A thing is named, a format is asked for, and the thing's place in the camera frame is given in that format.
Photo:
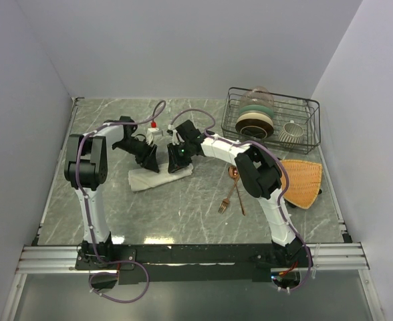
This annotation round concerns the white cloth napkin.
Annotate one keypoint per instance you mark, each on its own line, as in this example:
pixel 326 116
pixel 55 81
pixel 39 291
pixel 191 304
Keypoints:
pixel 143 179

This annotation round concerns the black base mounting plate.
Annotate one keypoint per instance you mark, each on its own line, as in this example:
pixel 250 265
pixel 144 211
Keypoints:
pixel 134 264

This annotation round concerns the aluminium frame rail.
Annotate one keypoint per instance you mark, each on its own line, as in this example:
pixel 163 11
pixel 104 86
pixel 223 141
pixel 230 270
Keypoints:
pixel 64 259

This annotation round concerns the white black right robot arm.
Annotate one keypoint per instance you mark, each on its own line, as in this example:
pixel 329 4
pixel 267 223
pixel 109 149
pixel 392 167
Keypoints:
pixel 262 175

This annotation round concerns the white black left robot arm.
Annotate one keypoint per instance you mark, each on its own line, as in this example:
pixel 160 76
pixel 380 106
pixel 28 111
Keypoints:
pixel 86 168

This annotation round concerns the dark brown glossy bowl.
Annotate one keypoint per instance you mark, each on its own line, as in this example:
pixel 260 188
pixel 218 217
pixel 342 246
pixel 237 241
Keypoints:
pixel 255 128

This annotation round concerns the grey ribbed cup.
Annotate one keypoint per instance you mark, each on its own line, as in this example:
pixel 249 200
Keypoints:
pixel 291 134

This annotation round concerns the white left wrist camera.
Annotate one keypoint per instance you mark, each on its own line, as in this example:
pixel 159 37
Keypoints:
pixel 153 132

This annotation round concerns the dark wire dish rack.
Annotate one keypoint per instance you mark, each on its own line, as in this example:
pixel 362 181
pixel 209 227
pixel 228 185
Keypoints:
pixel 303 111

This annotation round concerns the woven bamboo tray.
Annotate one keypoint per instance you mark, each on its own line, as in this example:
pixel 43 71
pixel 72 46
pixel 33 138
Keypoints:
pixel 304 182

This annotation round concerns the teal green plate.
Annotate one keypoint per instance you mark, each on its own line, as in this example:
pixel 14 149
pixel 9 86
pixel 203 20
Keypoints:
pixel 257 108

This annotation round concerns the rose gold spoon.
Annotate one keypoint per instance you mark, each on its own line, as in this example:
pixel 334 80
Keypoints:
pixel 234 174

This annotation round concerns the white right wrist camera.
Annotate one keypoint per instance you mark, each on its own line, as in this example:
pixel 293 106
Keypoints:
pixel 176 137

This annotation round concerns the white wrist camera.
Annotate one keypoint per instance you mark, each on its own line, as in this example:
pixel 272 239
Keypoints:
pixel 176 137
pixel 153 132

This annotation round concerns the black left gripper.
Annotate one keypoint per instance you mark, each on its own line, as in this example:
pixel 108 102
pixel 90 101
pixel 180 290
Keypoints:
pixel 150 161

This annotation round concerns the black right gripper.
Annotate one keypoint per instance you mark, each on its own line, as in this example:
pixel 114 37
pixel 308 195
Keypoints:
pixel 176 162

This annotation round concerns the rose gold fork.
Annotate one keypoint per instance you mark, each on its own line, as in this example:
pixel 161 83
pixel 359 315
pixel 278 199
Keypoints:
pixel 225 202

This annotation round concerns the cream white plate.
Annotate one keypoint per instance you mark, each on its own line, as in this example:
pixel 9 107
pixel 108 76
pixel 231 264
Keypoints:
pixel 256 115

